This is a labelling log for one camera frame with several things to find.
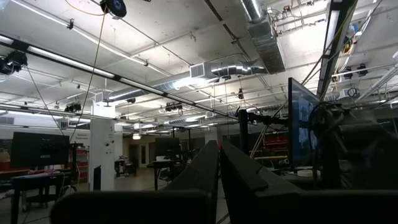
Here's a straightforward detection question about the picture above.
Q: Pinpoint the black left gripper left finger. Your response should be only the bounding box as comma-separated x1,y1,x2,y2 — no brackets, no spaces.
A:
163,139,220,224

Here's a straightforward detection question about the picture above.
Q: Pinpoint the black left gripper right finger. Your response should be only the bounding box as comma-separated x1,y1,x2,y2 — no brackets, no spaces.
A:
220,140,304,224

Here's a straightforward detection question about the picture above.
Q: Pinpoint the black office desk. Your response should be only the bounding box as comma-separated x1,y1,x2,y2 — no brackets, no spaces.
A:
146,159,189,191

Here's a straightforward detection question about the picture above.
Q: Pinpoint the black computer monitor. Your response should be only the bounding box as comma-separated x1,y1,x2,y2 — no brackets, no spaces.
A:
154,137,181,160

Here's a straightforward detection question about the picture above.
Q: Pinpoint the black monitor pole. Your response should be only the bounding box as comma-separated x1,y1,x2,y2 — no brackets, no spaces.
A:
238,107,250,156

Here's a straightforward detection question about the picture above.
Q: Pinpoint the red storage shelf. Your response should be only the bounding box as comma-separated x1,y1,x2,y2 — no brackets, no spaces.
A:
262,133,289,158

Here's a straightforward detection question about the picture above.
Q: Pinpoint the blue-screen desk monitor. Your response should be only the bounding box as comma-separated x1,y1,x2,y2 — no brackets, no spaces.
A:
287,77,322,168

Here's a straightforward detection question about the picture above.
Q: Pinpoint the white room pillar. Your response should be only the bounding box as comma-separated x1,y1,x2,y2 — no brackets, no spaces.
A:
89,101,116,192

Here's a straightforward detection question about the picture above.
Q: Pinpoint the large black television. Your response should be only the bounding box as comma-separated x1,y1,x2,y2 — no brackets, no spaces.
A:
11,131,70,169

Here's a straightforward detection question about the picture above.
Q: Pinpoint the black work table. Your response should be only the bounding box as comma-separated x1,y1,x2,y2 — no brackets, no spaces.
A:
10,172,68,224

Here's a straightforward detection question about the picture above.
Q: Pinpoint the black round ceiling device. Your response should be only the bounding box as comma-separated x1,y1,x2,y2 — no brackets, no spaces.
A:
99,0,127,19

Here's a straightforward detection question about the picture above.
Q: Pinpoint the silver round ceiling duct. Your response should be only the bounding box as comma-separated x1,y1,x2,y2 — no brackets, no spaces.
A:
108,60,269,103

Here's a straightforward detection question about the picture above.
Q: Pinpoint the grey rectangular ceiling duct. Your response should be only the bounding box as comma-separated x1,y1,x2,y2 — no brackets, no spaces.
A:
239,0,286,75

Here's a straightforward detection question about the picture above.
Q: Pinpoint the black rail with light strips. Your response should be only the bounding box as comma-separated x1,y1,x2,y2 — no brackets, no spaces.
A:
316,0,358,99
0,33,239,121

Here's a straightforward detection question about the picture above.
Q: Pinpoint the thin hanging cable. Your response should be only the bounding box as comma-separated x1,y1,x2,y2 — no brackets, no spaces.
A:
68,12,107,142

